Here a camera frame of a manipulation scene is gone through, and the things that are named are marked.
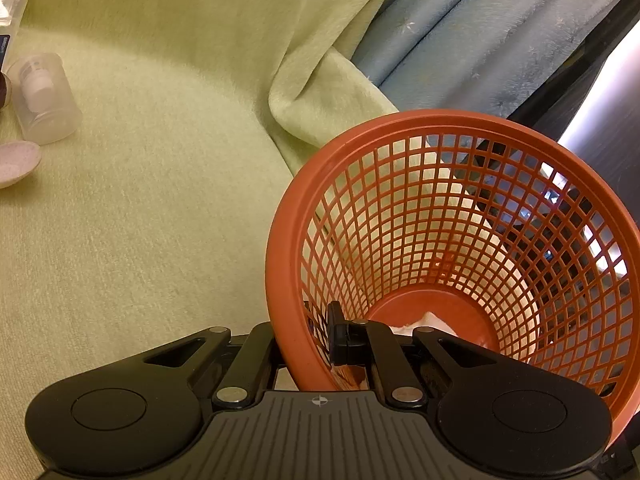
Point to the orange plastic mesh basket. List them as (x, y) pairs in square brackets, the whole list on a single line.
[(287, 260)]

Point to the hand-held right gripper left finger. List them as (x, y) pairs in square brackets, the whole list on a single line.
[(254, 351)]

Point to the clear plastic jar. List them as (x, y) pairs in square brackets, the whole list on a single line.
[(52, 110)]

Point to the blue star print curtain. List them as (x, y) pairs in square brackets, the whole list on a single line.
[(475, 30)]

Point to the dark wooden furniture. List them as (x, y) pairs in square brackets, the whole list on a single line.
[(565, 85)]

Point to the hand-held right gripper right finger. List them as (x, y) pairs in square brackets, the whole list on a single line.
[(350, 342)]

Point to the light green fleece blanket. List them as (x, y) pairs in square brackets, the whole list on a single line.
[(150, 220)]

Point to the white tissue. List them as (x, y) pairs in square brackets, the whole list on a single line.
[(425, 322)]

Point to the clear plastic box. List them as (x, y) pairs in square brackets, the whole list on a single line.
[(12, 10)]

